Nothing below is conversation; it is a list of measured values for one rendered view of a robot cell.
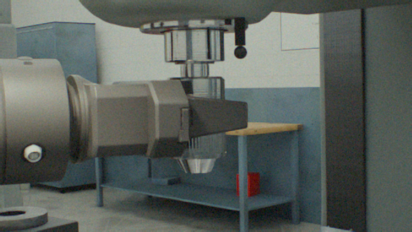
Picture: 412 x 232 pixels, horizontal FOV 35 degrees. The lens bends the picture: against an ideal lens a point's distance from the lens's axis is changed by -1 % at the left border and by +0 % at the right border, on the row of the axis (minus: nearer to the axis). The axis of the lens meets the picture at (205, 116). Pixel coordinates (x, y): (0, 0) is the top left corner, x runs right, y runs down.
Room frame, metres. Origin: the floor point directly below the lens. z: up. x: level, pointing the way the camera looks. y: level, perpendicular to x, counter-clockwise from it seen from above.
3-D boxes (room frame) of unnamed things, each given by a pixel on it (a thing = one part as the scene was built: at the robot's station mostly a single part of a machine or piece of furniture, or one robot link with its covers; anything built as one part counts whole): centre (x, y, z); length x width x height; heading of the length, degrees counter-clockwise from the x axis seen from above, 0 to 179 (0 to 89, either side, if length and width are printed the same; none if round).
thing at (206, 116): (0.49, 0.00, 1.24); 0.06 x 0.02 x 0.03; 114
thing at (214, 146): (0.52, 0.01, 1.23); 0.05 x 0.05 x 0.05
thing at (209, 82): (0.52, 0.01, 1.26); 0.05 x 0.05 x 0.01
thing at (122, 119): (0.48, 0.09, 1.24); 0.13 x 0.12 x 0.10; 24
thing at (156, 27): (0.52, 0.01, 1.31); 0.09 x 0.09 x 0.01
